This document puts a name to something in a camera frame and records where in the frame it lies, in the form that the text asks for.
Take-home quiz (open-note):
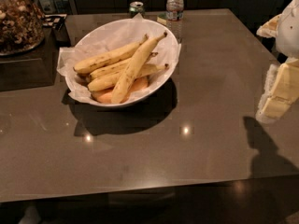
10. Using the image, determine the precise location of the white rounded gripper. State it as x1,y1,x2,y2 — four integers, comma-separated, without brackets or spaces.
256,0,299,124

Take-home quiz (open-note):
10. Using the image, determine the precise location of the diagonal yellow banana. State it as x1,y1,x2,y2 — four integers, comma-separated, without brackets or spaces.
111,31,167,104

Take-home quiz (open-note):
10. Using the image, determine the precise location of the orange fruit in bowl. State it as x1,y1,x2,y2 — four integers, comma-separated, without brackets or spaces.
91,77,149,104

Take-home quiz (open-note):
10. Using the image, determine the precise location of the middle yellow banana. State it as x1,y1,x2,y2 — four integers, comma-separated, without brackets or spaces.
86,58,164,82

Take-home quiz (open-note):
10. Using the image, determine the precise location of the white paper bowl liner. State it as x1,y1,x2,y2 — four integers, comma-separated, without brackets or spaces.
57,15,181,108

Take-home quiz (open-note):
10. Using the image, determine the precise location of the lower yellow banana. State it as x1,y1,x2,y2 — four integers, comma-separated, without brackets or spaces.
87,63,169,91

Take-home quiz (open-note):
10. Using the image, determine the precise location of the upper left yellow banana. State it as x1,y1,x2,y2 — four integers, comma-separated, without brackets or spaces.
74,35,149,75

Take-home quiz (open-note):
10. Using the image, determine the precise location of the clear plastic water bottle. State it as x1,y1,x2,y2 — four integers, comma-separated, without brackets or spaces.
166,0,184,42

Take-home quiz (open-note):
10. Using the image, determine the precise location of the yellow green item behind bottle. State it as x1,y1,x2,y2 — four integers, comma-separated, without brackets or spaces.
157,13,166,25

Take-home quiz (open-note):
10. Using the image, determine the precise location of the green soda can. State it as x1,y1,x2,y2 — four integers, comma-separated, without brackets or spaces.
129,1,145,18

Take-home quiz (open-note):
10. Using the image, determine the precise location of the black white checkered item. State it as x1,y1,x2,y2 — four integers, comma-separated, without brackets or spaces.
42,14,67,30

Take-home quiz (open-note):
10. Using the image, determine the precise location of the glass jar of nuts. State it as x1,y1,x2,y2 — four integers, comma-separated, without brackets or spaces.
0,0,44,56

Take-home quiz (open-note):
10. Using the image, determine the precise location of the dark square pedestal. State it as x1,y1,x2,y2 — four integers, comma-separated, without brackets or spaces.
0,28,58,91

